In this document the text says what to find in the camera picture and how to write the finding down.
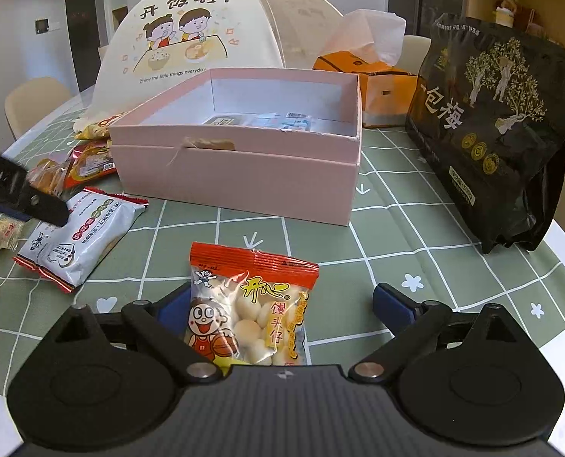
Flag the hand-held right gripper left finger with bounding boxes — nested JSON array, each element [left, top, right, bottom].
[[54, 283, 223, 386]]

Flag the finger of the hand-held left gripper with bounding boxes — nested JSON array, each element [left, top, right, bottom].
[[0, 183, 72, 228]]

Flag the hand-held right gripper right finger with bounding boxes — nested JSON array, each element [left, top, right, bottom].
[[348, 282, 509, 385]]

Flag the white snack packet red edges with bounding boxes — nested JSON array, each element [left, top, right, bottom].
[[13, 187, 150, 294]]

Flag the red foil snack packet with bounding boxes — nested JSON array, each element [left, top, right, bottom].
[[64, 139, 118, 190]]

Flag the red cartoon snack packet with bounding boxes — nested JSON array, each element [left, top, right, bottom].
[[183, 241, 320, 376]]

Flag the pink cardboard box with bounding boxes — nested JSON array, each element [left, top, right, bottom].
[[107, 67, 363, 227]]

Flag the orange brown snack packet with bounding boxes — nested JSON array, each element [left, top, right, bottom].
[[25, 157, 72, 197]]

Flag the beige chair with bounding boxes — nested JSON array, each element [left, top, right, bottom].
[[5, 77, 72, 142], [399, 35, 433, 75]]

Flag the small yellow snack packet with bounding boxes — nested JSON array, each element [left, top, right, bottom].
[[74, 113, 128, 142]]

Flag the black printed snack bag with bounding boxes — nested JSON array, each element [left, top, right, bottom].
[[404, 12, 565, 254]]

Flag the cream printed food cover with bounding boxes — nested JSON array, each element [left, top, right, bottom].
[[73, 0, 346, 135]]

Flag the blue white packet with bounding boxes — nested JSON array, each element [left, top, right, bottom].
[[244, 111, 322, 135]]

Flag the orange tissue box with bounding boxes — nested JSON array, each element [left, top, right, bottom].
[[312, 50, 419, 129]]

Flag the white tissue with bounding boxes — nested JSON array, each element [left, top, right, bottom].
[[327, 8, 408, 66]]

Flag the small figurine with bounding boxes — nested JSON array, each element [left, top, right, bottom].
[[493, 0, 520, 26]]

